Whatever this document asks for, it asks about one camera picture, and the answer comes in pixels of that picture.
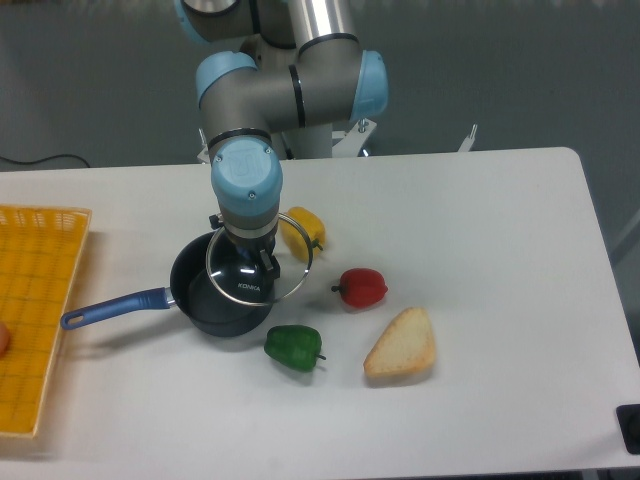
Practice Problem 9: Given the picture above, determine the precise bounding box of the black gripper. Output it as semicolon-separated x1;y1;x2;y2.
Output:
209;213;280;281

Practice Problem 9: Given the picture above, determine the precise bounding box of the glass pot lid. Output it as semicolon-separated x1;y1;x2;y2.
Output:
205;213;315;307

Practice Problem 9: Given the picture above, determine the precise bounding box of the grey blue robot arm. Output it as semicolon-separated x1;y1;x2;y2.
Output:
174;1;389;273

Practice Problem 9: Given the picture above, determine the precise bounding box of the yellow bell pepper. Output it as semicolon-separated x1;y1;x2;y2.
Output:
278;206;327;263

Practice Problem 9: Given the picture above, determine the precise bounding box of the green bell pepper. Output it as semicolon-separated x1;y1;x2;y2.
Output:
263;325;326;372

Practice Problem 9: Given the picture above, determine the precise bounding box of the red bell pepper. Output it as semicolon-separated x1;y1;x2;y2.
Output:
331;268;388;309

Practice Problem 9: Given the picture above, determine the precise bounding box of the slice of bread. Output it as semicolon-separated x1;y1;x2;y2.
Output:
363;307;437;378

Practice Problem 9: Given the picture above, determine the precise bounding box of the yellow woven basket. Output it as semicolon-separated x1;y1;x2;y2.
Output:
1;204;92;438

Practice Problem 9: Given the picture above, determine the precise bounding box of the black table grommet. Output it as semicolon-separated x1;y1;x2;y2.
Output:
616;404;640;455

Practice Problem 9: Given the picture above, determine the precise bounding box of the dark saucepan blue handle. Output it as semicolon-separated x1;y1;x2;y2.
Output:
60;233;272;337

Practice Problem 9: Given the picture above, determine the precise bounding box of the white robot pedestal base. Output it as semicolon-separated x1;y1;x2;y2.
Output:
195;117;381;164

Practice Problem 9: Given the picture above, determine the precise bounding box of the black cable on floor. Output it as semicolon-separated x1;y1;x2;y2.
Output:
0;153;92;169

